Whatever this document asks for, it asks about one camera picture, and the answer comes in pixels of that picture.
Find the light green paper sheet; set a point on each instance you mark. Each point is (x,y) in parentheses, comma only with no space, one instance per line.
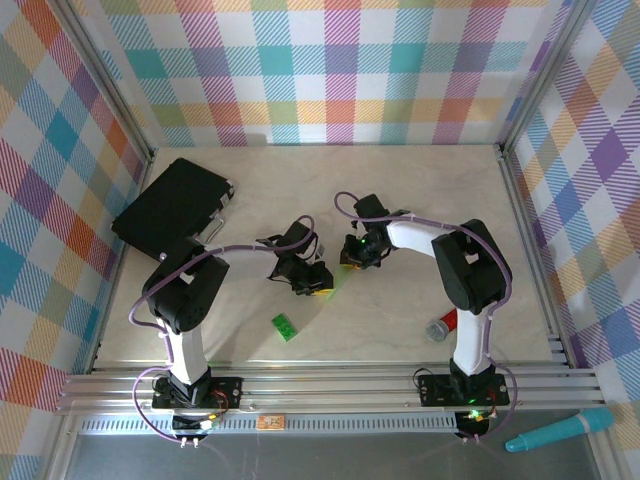
(341,277)

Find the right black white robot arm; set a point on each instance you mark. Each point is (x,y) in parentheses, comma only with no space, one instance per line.
(470,270)

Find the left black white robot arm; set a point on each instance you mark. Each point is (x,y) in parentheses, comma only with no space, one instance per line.
(185,290)

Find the green toy brick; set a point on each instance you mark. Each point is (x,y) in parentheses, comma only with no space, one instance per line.
(284,327)

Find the red tube with grey cap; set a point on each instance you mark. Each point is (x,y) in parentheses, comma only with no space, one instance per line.
(440,327)

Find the small orange label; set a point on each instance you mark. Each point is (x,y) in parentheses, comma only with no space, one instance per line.
(271,422)

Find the black flat case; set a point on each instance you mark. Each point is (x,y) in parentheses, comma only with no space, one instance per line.
(170,210)

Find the small black electronics box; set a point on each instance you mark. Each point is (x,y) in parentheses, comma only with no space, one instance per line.
(192,425)
(475,422)

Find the teal marker pen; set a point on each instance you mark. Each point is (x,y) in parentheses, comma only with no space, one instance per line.
(560,430)

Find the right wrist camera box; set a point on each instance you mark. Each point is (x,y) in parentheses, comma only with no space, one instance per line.
(371,206)

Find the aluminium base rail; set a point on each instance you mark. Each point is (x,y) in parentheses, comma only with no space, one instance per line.
(325,395)

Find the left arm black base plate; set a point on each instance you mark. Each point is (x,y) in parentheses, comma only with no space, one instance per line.
(225,392)

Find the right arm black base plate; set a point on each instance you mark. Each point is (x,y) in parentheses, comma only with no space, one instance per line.
(435,390)

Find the aluminium side rail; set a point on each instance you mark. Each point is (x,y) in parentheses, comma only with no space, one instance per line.
(117,290)
(530,225)

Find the aluminium corner post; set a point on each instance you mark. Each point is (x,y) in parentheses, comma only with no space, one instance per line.
(545,75)
(105,80)

